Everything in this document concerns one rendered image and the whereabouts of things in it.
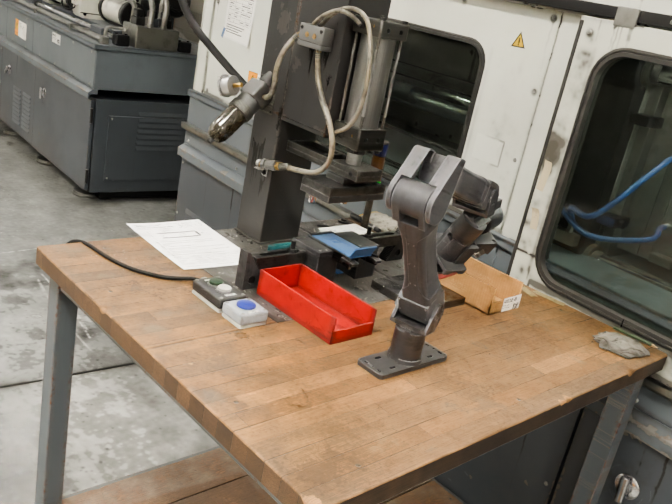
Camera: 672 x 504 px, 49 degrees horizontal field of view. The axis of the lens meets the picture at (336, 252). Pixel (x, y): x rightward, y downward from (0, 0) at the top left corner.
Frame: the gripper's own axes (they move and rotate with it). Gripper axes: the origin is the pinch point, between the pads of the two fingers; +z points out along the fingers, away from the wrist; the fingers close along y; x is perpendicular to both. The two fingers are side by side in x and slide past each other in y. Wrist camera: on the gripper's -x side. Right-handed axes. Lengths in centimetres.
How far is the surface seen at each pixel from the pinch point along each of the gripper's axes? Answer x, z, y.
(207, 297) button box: 40.5, 19.2, 10.9
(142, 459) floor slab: 14, 129, 23
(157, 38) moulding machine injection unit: -81, 156, 295
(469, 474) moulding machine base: -62, 73, -25
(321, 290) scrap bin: 15.0, 14.6, 8.0
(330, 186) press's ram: 12.0, 0.3, 26.4
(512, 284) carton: -34.9, 4.3, -0.3
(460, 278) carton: -22.7, 8.1, 4.9
